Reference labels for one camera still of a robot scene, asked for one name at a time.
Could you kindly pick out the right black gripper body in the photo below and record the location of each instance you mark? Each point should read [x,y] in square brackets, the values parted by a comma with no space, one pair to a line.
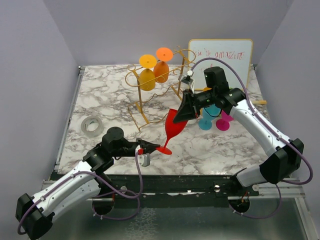
[204,99]

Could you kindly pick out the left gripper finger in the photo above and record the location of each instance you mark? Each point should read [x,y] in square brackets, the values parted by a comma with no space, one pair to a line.
[144,143]
[149,148]

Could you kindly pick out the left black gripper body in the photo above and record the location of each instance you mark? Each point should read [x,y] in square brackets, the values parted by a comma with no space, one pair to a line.
[127,150]

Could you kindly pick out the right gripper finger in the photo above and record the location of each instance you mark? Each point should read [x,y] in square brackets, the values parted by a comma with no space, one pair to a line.
[187,103]
[184,116]

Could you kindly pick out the red wine glass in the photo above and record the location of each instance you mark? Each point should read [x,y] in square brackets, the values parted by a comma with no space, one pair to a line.
[172,130]

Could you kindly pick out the teal wine glass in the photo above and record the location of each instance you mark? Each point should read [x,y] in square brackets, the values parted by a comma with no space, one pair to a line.
[208,115]

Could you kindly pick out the magenta wine glass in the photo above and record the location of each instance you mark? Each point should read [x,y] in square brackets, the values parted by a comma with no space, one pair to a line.
[223,124]

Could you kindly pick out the amber wine glass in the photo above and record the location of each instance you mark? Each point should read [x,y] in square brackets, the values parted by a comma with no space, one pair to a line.
[147,80]

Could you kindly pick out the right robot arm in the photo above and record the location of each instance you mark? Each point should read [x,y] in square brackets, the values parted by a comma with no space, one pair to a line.
[283,154]

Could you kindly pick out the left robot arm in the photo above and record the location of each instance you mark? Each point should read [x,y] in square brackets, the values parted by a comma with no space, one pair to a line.
[36,213]

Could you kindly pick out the orange wine glass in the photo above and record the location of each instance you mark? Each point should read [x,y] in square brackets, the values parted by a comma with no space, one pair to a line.
[161,69]

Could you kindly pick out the clear tape roll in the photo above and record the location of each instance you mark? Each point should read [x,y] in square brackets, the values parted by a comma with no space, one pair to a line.
[92,126]

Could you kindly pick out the whiteboard marker pen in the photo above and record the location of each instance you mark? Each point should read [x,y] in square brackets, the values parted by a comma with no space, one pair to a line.
[259,102]

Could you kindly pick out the small whiteboard with writing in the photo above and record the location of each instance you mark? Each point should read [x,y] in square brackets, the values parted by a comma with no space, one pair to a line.
[235,52]

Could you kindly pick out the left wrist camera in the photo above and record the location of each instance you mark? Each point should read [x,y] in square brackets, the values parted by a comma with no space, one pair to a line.
[143,159]

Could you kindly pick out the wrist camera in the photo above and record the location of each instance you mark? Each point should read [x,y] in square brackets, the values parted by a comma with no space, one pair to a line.
[143,159]
[188,80]

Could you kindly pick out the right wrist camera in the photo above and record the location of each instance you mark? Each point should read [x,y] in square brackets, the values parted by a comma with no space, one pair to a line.
[188,80]

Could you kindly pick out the gold wire glass rack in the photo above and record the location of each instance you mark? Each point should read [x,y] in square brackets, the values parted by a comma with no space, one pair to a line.
[177,66]

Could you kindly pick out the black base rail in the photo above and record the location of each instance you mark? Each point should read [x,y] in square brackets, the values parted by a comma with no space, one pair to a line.
[175,191]

